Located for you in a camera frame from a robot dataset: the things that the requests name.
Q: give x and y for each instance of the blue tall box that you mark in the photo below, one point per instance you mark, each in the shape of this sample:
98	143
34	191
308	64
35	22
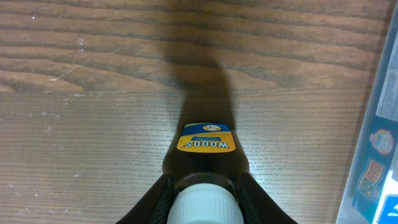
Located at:
376	189

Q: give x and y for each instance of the clear plastic container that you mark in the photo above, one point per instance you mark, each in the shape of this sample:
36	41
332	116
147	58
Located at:
347	213

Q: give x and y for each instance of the dark bottle white cap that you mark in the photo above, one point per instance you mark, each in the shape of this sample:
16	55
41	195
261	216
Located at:
206	161

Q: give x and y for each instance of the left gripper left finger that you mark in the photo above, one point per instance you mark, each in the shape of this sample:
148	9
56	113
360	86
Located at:
154	206

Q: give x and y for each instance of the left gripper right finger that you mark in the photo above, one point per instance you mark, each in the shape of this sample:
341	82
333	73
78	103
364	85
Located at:
257	206

